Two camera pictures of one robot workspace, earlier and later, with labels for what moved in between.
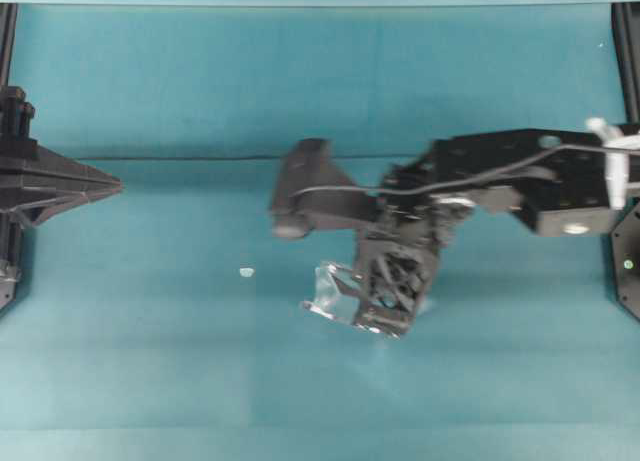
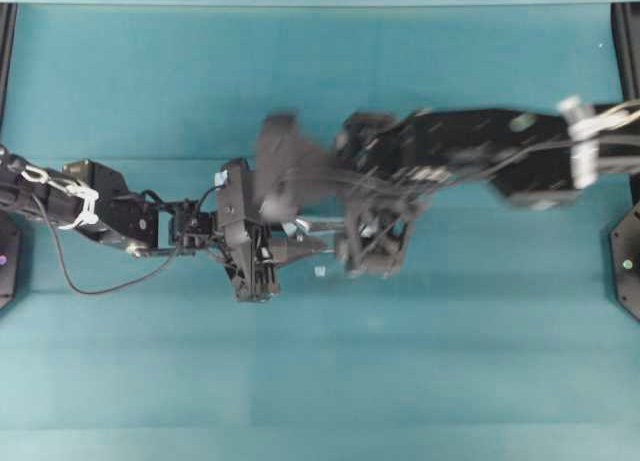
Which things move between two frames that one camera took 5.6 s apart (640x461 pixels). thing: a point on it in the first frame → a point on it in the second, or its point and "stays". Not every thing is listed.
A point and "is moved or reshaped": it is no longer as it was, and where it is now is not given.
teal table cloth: (162, 318) stays
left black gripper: (29, 169) → (249, 247)
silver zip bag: (338, 295) is moved or reshaped
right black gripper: (403, 243) → (382, 180)
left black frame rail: (7, 35) stays
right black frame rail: (626, 30) stays
